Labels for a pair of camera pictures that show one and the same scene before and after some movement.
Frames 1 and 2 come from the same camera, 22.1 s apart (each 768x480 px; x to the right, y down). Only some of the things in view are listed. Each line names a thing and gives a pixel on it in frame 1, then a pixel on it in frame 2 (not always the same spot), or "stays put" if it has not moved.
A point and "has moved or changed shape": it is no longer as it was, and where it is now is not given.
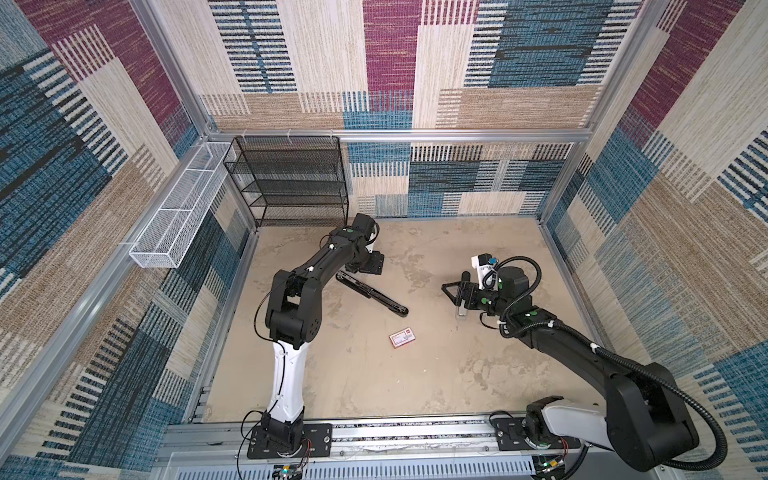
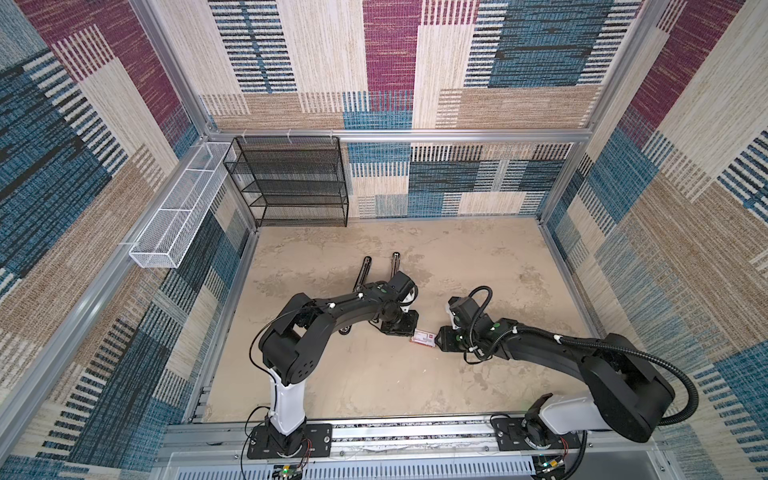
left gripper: [375, 264] -> [409, 328]
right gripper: [462, 286] -> [445, 334]
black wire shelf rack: [293, 181] stays put
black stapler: [373, 293] has moved or changed shape
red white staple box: [402, 337] has moved or changed shape
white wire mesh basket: [163, 241] stays put
